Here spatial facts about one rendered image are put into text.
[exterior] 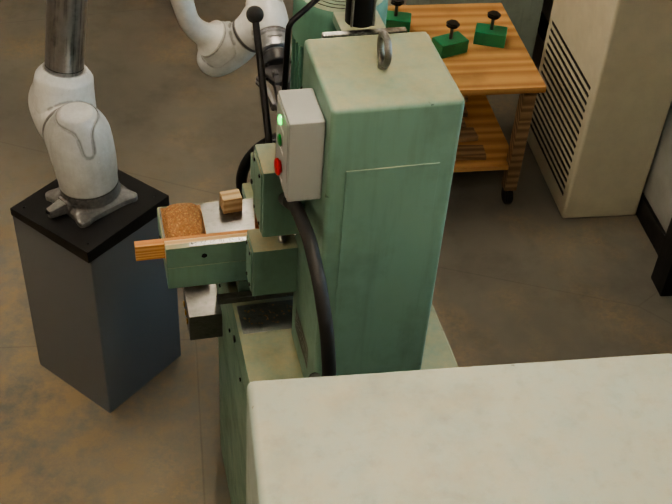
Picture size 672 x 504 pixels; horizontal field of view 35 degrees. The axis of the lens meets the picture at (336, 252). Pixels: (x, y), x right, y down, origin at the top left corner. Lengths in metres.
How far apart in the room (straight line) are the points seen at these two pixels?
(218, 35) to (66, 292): 0.80
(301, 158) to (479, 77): 1.98
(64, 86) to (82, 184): 0.26
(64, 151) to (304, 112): 1.13
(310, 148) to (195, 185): 2.24
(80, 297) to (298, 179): 1.27
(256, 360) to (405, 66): 0.76
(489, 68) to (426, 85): 1.99
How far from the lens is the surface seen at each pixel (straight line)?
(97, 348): 3.03
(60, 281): 2.97
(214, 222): 2.41
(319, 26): 1.98
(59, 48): 2.85
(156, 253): 2.32
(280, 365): 2.24
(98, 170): 2.78
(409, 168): 1.77
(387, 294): 1.96
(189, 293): 2.65
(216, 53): 2.87
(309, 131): 1.72
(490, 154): 3.93
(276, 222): 1.97
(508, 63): 3.78
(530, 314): 3.59
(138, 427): 3.18
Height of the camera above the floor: 2.46
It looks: 42 degrees down
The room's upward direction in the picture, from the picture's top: 4 degrees clockwise
